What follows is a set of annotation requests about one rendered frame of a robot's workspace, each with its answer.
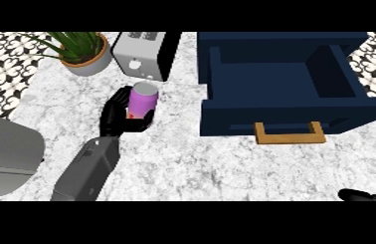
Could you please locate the green potted plant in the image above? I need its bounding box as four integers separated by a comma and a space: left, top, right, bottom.
19, 32, 115, 78

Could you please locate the wooden drawer handle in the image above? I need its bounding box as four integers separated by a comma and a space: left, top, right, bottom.
252, 121, 327, 145

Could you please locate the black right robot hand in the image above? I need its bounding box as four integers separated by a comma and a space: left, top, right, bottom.
337, 188, 376, 202

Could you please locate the white toaster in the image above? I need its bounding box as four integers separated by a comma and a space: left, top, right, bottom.
110, 32, 184, 83

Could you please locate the dark blue cabinet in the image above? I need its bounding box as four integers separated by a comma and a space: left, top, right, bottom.
196, 32, 370, 86

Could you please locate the purple can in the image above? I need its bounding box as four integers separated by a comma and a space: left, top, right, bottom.
126, 81, 160, 120

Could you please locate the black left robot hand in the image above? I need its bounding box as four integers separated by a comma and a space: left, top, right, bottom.
98, 86, 157, 138

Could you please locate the dark blue drawer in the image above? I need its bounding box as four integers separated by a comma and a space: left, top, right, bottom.
197, 44, 376, 137

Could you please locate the grey rounded appliance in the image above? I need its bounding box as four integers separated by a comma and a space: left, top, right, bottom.
0, 118, 47, 197

